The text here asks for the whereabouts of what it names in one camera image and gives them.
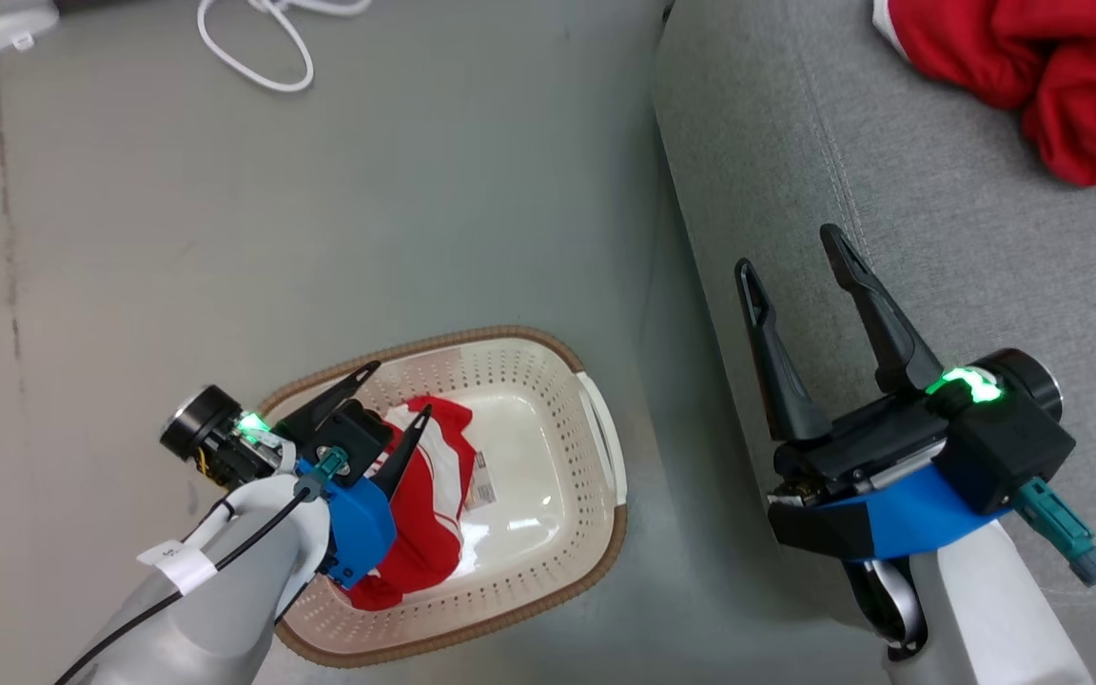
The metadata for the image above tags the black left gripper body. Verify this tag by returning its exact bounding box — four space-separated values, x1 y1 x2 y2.
160 384 395 486

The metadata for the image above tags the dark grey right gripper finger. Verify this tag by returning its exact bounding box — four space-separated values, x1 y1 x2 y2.
734 258 834 443
819 224 944 396

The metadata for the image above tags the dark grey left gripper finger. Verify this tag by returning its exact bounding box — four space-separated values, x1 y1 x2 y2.
280 360 382 437
372 404 433 500

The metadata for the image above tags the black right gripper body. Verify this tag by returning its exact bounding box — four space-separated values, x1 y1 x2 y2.
767 347 1077 517

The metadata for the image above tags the red white striped garment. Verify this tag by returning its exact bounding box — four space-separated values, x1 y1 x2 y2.
346 395 501 612

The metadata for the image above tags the plain red garment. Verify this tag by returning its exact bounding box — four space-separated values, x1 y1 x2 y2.
871 0 1096 187

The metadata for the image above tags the grey fabric sofa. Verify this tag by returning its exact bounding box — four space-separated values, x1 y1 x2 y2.
653 0 1096 685

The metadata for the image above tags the cream perforated laundry basket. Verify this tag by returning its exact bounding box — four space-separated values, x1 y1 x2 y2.
258 325 629 668

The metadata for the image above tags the white power adapter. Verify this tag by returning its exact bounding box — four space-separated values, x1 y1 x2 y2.
0 0 61 54

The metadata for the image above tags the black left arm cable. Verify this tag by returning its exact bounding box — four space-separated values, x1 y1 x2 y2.
53 480 321 685

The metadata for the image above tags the teal right cable connector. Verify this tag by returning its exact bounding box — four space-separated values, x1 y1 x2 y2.
1016 479 1096 586

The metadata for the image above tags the white looped cable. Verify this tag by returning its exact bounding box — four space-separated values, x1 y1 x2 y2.
197 0 373 93

